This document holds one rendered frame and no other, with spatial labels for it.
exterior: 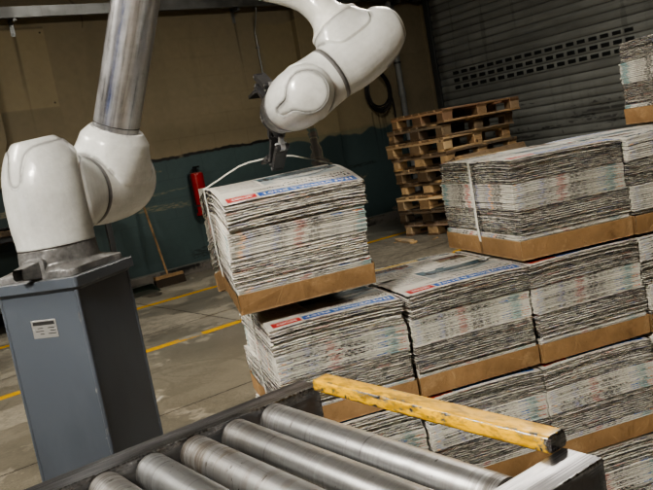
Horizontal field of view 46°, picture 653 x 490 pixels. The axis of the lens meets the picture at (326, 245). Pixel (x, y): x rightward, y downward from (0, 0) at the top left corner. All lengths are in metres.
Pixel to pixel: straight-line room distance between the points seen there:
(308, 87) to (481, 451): 0.89
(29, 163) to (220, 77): 7.54
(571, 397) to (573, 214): 0.41
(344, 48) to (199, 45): 7.69
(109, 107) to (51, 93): 6.57
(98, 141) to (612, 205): 1.13
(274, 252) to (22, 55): 6.91
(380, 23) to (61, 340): 0.85
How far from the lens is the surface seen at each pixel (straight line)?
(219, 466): 1.00
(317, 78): 1.29
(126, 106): 1.71
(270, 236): 1.49
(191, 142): 8.77
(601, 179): 1.81
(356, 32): 1.37
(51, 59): 8.34
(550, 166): 1.74
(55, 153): 1.59
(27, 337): 1.63
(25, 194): 1.58
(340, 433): 1.00
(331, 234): 1.52
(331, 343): 1.54
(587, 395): 1.84
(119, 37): 1.69
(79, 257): 1.58
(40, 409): 1.66
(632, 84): 2.28
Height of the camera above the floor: 1.16
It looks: 7 degrees down
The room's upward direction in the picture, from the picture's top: 10 degrees counter-clockwise
